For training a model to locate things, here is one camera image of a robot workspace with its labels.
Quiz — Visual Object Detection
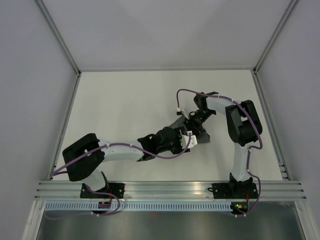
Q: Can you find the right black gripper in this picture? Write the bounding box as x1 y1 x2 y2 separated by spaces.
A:
183 109 215 138

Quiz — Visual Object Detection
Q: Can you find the grey cloth napkin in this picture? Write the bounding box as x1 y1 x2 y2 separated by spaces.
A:
169 115 210 144

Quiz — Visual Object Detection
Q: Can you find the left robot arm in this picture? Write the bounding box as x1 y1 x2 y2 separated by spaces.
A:
62 127 193 198

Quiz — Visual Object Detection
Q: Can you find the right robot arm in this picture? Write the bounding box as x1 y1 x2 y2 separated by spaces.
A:
184 92 263 199

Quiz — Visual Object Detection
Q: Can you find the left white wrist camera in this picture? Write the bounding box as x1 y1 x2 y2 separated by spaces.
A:
180 131 198 149

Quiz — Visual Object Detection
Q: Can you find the aluminium cage frame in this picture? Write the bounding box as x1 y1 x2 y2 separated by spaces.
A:
38 0 301 180

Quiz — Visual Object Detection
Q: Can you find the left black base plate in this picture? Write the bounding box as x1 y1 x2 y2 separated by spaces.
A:
80 182 125 199

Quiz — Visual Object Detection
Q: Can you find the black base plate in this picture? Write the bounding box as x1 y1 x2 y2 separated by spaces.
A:
80 182 125 199
211 182 258 200

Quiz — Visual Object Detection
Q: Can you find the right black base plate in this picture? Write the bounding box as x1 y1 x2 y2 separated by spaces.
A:
211 182 258 200

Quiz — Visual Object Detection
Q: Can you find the aluminium front rail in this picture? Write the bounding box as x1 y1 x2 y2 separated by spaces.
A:
33 180 307 202

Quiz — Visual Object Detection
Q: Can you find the white slotted cable duct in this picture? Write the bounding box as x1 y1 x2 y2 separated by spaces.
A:
44 200 232 212

